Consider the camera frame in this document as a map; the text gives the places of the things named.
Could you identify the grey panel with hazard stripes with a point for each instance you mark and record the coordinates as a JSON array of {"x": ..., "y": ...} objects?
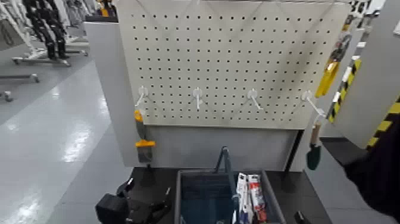
[{"x": 372, "y": 78}]

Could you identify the white pegboard hook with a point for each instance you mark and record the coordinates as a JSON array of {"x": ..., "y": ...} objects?
[
  {"x": 197, "y": 93},
  {"x": 142, "y": 92},
  {"x": 252, "y": 94},
  {"x": 307, "y": 95}
]

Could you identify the white blue tool package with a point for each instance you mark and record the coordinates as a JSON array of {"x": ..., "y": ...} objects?
[{"x": 242, "y": 190}]

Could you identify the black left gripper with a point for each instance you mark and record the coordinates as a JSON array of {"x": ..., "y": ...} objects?
[{"x": 139, "y": 211}]

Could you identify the yellow paint brush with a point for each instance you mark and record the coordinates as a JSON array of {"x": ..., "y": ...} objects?
[{"x": 144, "y": 144}]

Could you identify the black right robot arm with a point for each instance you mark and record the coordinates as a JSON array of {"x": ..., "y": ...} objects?
[{"x": 378, "y": 175}]

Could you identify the white robot on stand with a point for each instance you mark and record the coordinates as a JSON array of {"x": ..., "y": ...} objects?
[{"x": 15, "y": 28}]

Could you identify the grey wheeled stand base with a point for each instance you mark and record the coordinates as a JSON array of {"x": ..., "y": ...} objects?
[{"x": 40, "y": 61}]

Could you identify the grey stand leg with caster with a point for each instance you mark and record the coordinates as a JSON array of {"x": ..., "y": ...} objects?
[{"x": 18, "y": 77}]

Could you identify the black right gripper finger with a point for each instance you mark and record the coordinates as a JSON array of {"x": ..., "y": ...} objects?
[{"x": 301, "y": 218}]

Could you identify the black humanoid robot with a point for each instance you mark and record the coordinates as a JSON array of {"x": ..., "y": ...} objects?
[{"x": 47, "y": 28}]

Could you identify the grey plastic crate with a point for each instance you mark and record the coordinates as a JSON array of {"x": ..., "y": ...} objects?
[{"x": 179, "y": 200}]

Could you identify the red white tool package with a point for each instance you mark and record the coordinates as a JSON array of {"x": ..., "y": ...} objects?
[{"x": 257, "y": 194}]

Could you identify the beige perforated pegboard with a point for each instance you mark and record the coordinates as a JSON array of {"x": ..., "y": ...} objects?
[{"x": 218, "y": 62}]

